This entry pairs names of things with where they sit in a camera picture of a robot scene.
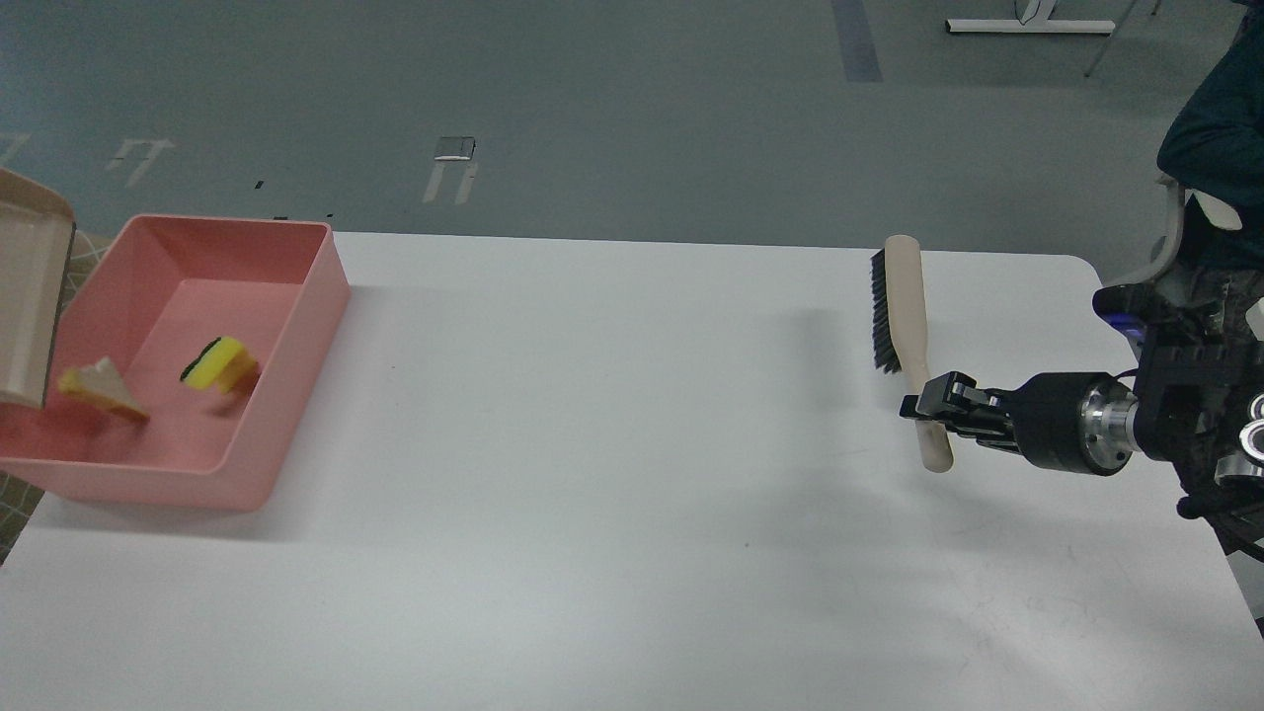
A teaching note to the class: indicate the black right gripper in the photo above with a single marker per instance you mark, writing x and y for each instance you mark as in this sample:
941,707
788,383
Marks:
1078,422

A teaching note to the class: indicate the beige hand brush black bristles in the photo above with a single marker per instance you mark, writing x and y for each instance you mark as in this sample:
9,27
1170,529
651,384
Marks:
899,326

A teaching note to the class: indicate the yellow green sponge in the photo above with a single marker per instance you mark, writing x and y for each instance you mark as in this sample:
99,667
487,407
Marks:
224,365

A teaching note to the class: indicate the toy bread slice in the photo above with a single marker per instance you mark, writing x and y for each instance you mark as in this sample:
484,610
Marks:
101,386

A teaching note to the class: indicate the beige plastic dustpan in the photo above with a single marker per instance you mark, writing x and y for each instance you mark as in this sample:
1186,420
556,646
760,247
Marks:
37,233

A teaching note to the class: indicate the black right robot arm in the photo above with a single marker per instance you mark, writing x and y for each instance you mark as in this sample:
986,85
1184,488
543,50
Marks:
1193,401

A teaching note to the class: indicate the pink plastic bin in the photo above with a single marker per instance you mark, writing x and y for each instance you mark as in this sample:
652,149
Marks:
168,286

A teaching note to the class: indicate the grey chair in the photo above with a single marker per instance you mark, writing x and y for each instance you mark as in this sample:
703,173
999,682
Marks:
1164,254

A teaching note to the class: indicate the person in teal sweater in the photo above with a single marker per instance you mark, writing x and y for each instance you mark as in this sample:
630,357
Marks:
1215,146

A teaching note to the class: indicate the white table base on floor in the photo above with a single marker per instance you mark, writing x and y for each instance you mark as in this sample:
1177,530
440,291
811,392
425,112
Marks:
1036,18

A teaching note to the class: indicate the beige checkered cloth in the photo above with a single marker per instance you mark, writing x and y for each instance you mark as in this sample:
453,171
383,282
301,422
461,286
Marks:
19,498

